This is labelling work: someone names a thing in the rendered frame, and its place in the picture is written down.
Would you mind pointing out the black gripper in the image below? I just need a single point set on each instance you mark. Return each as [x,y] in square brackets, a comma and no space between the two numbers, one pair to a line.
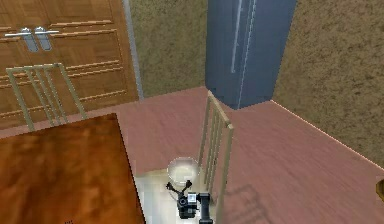
[182,204]

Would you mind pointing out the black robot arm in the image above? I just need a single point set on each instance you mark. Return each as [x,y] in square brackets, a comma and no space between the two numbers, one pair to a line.
[204,205]

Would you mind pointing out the clear glass bowl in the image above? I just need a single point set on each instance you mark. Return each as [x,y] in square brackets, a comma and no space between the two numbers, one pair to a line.
[183,170]

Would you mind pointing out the beige slat-back chair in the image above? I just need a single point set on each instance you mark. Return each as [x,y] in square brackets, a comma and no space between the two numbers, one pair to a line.
[218,140]
[68,86]

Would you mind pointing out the brown wooden table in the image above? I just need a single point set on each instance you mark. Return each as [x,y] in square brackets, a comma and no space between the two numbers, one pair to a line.
[63,170]

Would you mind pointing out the blue fridge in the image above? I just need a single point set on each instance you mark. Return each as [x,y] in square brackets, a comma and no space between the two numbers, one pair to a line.
[263,50]

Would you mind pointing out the brown wooden double door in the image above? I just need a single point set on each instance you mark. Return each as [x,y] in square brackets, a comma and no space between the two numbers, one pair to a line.
[83,50]

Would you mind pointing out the brown rounded object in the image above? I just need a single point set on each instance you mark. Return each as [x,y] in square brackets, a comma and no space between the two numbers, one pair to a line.
[381,190]

